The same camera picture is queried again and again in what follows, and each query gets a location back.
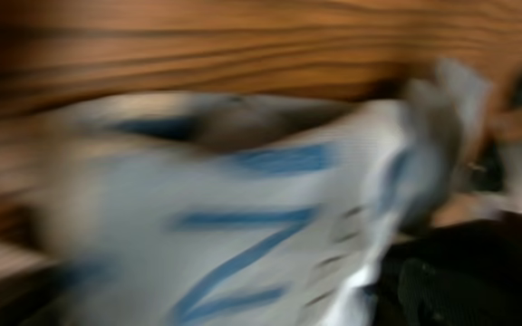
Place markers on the light blue printed t-shirt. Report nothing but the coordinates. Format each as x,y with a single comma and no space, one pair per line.
217,209

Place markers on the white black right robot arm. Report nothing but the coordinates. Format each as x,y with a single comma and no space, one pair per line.
497,172

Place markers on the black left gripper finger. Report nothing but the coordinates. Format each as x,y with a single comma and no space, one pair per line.
463,275

